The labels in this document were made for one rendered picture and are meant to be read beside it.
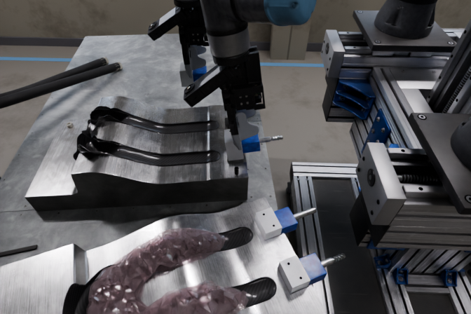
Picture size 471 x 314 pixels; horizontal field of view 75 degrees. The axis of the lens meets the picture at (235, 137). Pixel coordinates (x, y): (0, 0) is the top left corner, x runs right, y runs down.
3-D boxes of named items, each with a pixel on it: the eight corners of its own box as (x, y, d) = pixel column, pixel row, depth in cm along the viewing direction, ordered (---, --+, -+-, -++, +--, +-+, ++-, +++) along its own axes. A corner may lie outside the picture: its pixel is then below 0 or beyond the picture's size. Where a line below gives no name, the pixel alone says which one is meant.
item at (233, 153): (281, 139, 74) (280, 121, 71) (285, 153, 70) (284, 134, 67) (227, 147, 75) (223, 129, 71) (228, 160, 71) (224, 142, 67)
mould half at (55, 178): (239, 127, 93) (240, 90, 84) (247, 200, 75) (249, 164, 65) (71, 134, 91) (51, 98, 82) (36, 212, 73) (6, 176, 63)
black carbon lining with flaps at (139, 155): (219, 124, 84) (217, 97, 77) (221, 170, 73) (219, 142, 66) (89, 130, 82) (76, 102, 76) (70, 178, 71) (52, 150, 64)
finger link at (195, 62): (207, 80, 86) (205, 47, 81) (186, 81, 86) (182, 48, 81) (207, 76, 88) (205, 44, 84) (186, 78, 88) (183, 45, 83)
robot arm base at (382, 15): (418, 15, 94) (433, -20, 87) (439, 39, 83) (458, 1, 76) (368, 15, 94) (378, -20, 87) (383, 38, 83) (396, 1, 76)
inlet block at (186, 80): (225, 76, 95) (225, 60, 91) (226, 85, 91) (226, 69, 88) (182, 77, 94) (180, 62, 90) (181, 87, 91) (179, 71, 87)
